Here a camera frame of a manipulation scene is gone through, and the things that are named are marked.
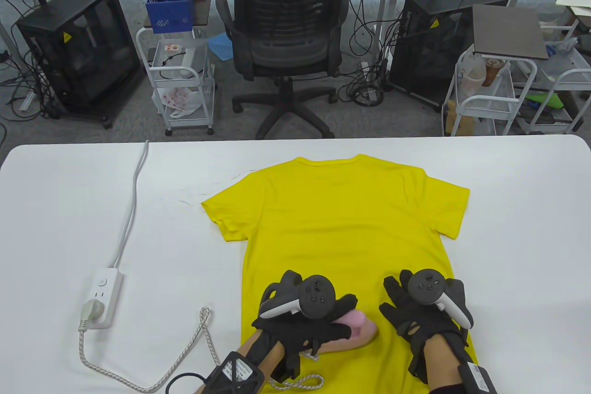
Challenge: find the dark brown board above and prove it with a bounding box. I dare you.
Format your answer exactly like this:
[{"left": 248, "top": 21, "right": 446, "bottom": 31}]
[{"left": 472, "top": 4, "right": 549, "bottom": 61}]

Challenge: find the white metal cart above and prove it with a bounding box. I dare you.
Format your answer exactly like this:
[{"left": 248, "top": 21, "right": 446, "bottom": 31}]
[
  {"left": 513, "top": 34, "right": 591, "bottom": 135},
  {"left": 135, "top": 0, "right": 216, "bottom": 137},
  {"left": 442, "top": 45, "right": 538, "bottom": 137}
]

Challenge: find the pink electric iron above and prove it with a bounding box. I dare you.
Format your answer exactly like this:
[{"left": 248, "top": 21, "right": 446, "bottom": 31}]
[{"left": 300, "top": 311, "right": 379, "bottom": 355}]

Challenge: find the black mesh office chair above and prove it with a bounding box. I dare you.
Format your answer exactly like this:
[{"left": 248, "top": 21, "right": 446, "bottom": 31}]
[{"left": 215, "top": 0, "right": 350, "bottom": 139}]

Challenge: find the white table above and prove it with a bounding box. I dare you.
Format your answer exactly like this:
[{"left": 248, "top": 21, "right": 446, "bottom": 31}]
[{"left": 0, "top": 134, "right": 591, "bottom": 394}]

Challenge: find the bundle of black cables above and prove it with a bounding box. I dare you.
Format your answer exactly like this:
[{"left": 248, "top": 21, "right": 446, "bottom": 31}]
[
  {"left": 337, "top": 57, "right": 393, "bottom": 108},
  {"left": 0, "top": 50, "right": 60, "bottom": 122}
]

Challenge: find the person's right hand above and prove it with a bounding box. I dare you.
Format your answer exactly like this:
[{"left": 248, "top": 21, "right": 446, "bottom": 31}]
[{"left": 379, "top": 269, "right": 474, "bottom": 384}]

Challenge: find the brown coffee cup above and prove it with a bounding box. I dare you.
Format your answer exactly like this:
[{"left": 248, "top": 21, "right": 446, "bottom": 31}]
[{"left": 482, "top": 58, "right": 501, "bottom": 87}]

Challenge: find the yellow t-shirt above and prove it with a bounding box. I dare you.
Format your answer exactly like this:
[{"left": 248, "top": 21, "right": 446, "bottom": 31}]
[{"left": 201, "top": 154, "right": 470, "bottom": 394}]

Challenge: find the black strapped wrist tracker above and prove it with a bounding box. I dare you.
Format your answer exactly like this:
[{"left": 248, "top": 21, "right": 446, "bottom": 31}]
[{"left": 165, "top": 352, "right": 266, "bottom": 394}]

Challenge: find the black wrist sensor box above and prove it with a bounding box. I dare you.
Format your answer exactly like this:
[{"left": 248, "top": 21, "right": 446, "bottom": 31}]
[{"left": 457, "top": 361, "right": 499, "bottom": 394}]

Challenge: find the grey power strip cable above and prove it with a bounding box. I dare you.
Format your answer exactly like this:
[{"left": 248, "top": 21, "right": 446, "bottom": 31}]
[{"left": 112, "top": 140, "right": 149, "bottom": 270}]

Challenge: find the brown paper bag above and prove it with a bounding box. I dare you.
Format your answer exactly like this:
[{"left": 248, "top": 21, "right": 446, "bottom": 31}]
[{"left": 444, "top": 101, "right": 476, "bottom": 136}]

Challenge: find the white braided iron cord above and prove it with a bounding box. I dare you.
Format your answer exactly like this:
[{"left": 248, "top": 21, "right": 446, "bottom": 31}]
[{"left": 76, "top": 300, "right": 324, "bottom": 390}]

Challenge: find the black computer case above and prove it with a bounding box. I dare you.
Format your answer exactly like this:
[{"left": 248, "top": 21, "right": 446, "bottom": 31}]
[
  {"left": 16, "top": 0, "right": 141, "bottom": 129},
  {"left": 387, "top": 0, "right": 508, "bottom": 112}
]

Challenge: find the translucent plastic jug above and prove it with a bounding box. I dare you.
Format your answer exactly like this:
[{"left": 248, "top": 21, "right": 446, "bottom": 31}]
[{"left": 462, "top": 59, "right": 485, "bottom": 94}]

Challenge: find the person's left hand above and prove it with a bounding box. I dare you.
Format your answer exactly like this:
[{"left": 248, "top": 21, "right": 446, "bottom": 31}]
[{"left": 252, "top": 270, "right": 358, "bottom": 381}]

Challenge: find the green plastic item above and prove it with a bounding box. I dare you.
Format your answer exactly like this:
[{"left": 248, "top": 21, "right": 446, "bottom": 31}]
[{"left": 526, "top": 94, "right": 565, "bottom": 110}]

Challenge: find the blue cloth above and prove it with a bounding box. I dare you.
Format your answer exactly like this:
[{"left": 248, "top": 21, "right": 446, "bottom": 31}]
[{"left": 207, "top": 33, "right": 234, "bottom": 61}]

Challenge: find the person's right forearm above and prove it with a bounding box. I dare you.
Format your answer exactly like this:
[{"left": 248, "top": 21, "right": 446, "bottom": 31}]
[{"left": 424, "top": 334, "right": 476, "bottom": 394}]

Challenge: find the grey white controller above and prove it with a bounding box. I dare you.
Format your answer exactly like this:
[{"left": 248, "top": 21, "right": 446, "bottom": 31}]
[
  {"left": 259, "top": 270, "right": 337, "bottom": 320},
  {"left": 409, "top": 268, "right": 474, "bottom": 329}
]

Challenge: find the white printed plastic bag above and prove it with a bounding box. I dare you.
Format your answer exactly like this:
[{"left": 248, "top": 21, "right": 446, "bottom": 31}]
[{"left": 157, "top": 87, "right": 202, "bottom": 118}]

